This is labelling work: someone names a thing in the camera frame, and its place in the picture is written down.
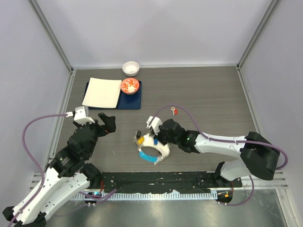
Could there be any black key fob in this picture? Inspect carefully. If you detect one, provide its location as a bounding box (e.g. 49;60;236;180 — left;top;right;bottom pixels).
135;131;142;140

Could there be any steel key organizer blue handle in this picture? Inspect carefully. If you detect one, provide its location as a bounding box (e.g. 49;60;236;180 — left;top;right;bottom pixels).
134;133;170;165

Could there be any white slotted cable duct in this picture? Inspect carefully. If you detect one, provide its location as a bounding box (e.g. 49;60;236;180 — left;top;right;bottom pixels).
71;192;218;201

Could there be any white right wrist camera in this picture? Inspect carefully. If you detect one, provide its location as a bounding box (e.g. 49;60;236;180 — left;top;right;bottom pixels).
146;116;162;135

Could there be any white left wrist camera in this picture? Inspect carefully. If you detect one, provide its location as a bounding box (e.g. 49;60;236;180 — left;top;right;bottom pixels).
65;106;95;125

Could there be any yellow key tag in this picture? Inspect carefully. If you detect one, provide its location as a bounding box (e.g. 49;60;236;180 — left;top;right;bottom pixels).
137;137;144;145

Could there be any red tagged key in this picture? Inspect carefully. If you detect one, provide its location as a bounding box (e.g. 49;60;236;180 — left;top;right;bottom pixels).
171;106;178;115

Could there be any white ceramic bowl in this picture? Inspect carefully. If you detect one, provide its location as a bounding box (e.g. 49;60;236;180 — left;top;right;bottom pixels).
122;61;140;77

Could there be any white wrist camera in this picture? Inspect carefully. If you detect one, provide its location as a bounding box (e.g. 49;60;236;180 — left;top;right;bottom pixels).
65;106;95;125
146;116;162;135

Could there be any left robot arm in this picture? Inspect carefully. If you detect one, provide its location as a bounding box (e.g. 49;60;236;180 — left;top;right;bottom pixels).
2;111;116;227

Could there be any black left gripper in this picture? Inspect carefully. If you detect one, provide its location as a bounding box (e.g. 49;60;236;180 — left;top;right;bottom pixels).
74;113;116;157

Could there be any white square plate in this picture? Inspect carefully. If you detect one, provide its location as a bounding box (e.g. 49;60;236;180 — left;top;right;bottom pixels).
82;78;122;108

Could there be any dark blue placemat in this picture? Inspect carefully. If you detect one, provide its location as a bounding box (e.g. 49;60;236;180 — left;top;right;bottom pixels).
83;81;142;110

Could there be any red patterned bowl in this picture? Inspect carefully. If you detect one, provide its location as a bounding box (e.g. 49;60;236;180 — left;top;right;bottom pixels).
120;78;140;95

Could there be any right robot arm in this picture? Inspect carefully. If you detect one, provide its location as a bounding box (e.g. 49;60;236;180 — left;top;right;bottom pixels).
151;119;280;187

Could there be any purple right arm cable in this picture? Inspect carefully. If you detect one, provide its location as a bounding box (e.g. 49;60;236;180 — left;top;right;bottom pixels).
149;105;289;206

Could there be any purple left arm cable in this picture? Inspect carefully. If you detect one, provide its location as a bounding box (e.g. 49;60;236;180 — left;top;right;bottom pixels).
7;113;71;227

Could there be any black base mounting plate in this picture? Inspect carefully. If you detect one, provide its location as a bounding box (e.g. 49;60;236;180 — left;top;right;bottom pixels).
88;171;242;194

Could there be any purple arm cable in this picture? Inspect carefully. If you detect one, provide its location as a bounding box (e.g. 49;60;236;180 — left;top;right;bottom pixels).
7;113;71;227
149;105;289;206

